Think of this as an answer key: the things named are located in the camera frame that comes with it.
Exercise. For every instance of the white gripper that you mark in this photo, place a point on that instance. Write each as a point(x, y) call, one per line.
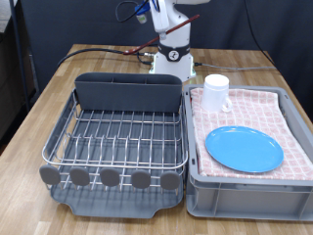
point(159, 16)

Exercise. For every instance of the dark grey cutlery holder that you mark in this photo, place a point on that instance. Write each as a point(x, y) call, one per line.
point(127, 94)

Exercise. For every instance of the grey plastic crate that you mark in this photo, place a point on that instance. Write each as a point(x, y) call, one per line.
point(247, 202)

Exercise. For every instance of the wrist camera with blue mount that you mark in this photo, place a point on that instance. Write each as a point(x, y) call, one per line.
point(142, 9)

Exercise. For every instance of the black metal pole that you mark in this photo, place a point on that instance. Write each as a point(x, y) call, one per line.
point(18, 49)

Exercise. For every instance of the grey dish rack tray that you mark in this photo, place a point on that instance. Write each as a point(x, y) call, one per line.
point(114, 205)

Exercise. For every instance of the pink checked cloth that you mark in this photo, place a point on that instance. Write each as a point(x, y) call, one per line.
point(254, 107)

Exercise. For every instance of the blue plastic plate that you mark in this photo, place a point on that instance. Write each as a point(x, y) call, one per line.
point(244, 150)

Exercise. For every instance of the white mug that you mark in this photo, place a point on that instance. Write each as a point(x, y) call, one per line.
point(213, 94)

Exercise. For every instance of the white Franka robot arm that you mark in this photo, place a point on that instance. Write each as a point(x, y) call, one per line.
point(172, 65)

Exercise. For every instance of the dark shelf unit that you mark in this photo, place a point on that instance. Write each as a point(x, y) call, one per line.
point(9, 81)

